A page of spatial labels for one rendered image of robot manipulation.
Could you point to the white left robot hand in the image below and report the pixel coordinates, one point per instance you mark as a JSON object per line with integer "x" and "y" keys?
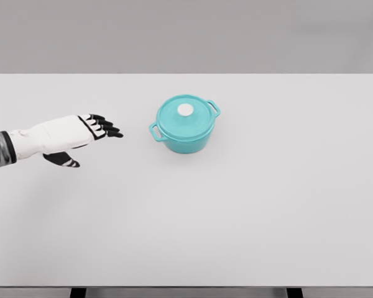
{"x": 68, "y": 132}

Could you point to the teal pot lid white knob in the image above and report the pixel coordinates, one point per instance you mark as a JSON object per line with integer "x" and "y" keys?
{"x": 184, "y": 118}

